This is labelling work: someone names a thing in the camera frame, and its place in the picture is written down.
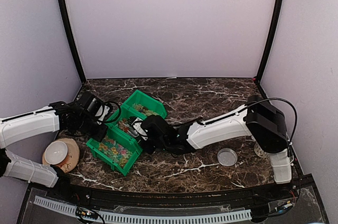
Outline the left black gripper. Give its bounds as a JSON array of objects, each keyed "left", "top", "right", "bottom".
[{"left": 77, "top": 115, "right": 109, "bottom": 143}]

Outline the green three-compartment bin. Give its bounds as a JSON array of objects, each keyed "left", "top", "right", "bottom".
[{"left": 86, "top": 90, "right": 167, "bottom": 176}]

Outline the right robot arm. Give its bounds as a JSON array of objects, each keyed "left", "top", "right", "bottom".
[{"left": 132, "top": 96, "right": 292, "bottom": 200}]

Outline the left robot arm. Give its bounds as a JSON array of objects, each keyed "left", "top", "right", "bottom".
[{"left": 1, "top": 92, "right": 112, "bottom": 201}]

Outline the green yellow candies pile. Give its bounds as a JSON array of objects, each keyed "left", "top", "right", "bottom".
[{"left": 133, "top": 104, "right": 158, "bottom": 116}]

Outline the blue mixed candies pile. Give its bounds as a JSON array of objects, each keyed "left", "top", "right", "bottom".
[{"left": 118, "top": 118, "right": 138, "bottom": 137}]

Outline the white bowl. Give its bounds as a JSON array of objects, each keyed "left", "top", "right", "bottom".
[{"left": 44, "top": 141, "right": 68, "bottom": 165}]

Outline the clear plastic lid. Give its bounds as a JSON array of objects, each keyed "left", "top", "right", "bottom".
[{"left": 217, "top": 148, "right": 238, "bottom": 167}]

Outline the patterned mug yellow inside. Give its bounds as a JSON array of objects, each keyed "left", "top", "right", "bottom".
[{"left": 254, "top": 143, "right": 269, "bottom": 158}]

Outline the black front rail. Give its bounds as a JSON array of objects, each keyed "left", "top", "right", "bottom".
[{"left": 23, "top": 172, "right": 314, "bottom": 209}]

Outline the white slotted cable duct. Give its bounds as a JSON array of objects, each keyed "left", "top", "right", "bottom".
[{"left": 33, "top": 196, "right": 252, "bottom": 223}]

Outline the left black frame post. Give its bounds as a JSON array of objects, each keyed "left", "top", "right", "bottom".
[{"left": 58, "top": 0, "right": 87, "bottom": 84}]

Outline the black frame post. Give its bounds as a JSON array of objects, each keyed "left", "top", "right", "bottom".
[
  {"left": 58, "top": 0, "right": 87, "bottom": 84},
  {"left": 255, "top": 0, "right": 283, "bottom": 85}
]

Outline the right black frame post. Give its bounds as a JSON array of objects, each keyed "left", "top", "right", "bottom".
[{"left": 255, "top": 0, "right": 283, "bottom": 85}]

